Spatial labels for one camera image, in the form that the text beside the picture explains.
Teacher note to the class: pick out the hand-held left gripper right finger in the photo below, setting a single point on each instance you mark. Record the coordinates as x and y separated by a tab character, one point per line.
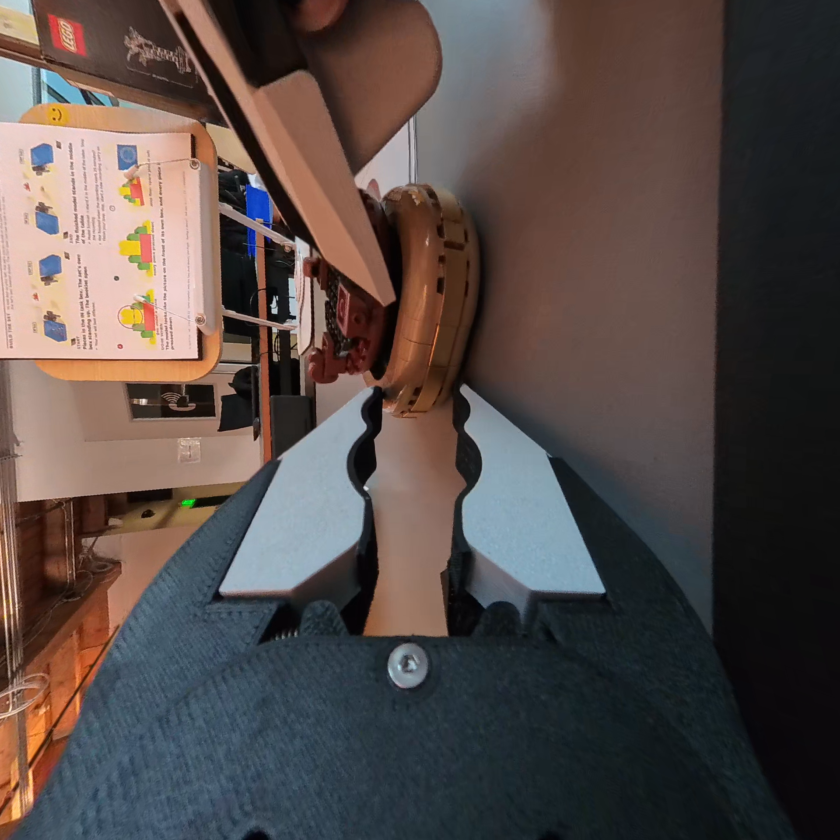
525	525

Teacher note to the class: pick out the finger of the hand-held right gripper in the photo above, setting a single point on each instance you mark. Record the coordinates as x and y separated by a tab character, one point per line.
328	184

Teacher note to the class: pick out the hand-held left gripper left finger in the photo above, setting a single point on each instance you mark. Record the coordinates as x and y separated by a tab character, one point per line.
295	518

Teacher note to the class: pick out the round tan brown brick model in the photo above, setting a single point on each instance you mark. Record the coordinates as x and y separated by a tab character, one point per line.
433	315

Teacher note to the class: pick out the grey desk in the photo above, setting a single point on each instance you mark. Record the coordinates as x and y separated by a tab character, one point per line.
590	262

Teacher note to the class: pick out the person's right hand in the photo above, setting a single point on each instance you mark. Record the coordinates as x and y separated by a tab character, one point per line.
321	13

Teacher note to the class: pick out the blue container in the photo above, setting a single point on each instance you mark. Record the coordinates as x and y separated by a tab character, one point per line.
257	220

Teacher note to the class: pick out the white metal easel stand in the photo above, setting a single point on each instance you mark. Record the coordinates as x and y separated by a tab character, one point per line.
210	249

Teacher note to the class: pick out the black brick set box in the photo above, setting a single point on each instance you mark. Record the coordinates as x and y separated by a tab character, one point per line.
111	46

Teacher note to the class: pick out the wooden clipboard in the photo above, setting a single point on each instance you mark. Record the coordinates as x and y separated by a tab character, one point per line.
207	367

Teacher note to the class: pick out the yellow smiley sticker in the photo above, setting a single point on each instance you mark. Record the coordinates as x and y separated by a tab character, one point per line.
58	115

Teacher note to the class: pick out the white printed instruction sheet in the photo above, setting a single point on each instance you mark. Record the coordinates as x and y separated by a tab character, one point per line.
98	243

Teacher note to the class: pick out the white wall switch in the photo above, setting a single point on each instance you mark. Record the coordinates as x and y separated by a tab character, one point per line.
189	451

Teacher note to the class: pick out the black framed wall sign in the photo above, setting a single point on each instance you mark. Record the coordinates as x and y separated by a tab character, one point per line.
170	401

